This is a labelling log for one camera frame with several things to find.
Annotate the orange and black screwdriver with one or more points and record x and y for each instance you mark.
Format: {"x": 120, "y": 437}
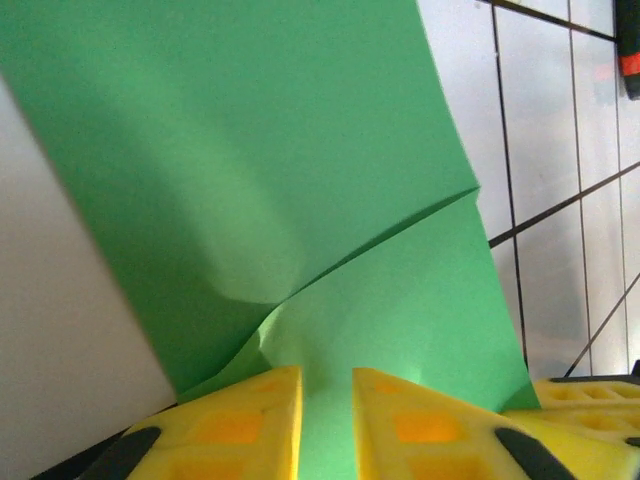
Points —
{"x": 629, "y": 50}

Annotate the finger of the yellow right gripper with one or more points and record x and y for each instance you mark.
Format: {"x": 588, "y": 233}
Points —
{"x": 590, "y": 395}
{"x": 590, "y": 425}

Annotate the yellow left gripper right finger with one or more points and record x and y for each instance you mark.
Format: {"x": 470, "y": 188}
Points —
{"x": 425, "y": 440}

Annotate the green paper sheet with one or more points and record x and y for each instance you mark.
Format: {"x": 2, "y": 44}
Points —
{"x": 250, "y": 150}

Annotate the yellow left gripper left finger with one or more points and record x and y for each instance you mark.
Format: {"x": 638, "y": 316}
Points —
{"x": 225, "y": 435}

